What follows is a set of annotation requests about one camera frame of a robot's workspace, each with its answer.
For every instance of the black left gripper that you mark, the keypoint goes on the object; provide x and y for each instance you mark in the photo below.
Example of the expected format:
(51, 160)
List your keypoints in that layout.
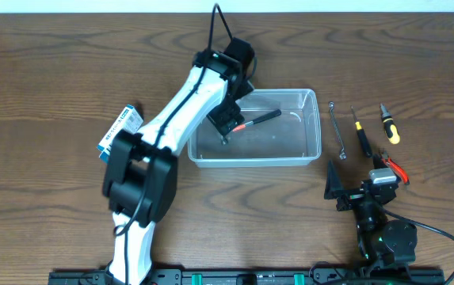
(226, 118)

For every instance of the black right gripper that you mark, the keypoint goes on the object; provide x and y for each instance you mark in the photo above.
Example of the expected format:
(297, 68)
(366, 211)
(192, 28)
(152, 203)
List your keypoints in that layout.
(333, 190)

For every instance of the slim black yellow screwdriver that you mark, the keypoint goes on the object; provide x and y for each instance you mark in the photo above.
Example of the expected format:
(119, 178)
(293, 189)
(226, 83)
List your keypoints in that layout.
(363, 139)

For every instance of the small black red hammer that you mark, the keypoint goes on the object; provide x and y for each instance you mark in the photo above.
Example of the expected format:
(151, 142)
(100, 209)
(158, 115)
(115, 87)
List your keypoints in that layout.
(256, 120)

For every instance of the white blue screwdriver bit box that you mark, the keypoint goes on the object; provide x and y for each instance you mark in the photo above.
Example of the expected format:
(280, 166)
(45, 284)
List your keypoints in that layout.
(129, 120)

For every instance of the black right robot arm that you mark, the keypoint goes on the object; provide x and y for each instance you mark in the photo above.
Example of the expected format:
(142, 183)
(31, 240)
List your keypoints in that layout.
(385, 244)

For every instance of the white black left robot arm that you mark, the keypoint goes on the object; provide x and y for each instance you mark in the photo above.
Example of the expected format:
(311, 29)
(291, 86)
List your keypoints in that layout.
(140, 181)

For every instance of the clear plastic container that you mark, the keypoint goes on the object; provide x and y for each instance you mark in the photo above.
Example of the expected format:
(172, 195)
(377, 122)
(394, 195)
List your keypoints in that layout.
(291, 139)

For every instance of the stubby yellow black screwdriver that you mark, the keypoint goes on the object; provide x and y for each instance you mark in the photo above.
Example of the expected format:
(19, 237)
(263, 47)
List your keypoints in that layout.
(389, 126)

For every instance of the silver double ring wrench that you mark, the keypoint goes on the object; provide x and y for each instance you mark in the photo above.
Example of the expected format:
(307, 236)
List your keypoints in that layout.
(342, 153)

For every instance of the red handled pliers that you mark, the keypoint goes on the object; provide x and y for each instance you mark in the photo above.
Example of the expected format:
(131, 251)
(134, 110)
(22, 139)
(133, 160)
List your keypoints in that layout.
(397, 169)

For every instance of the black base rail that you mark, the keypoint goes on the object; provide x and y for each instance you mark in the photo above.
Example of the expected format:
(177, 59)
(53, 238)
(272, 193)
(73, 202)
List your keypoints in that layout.
(316, 275)

